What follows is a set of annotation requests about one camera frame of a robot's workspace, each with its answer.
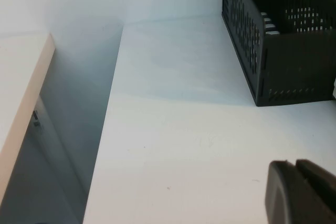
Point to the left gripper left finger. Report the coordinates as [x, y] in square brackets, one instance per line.
[283, 197]

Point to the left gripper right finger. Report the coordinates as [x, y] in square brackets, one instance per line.
[323, 192]

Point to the black plastic book stand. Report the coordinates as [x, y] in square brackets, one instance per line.
[296, 64]

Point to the beige side table top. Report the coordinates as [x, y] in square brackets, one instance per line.
[23, 90]

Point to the small metal wall bracket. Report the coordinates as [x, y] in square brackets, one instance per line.
[36, 120]

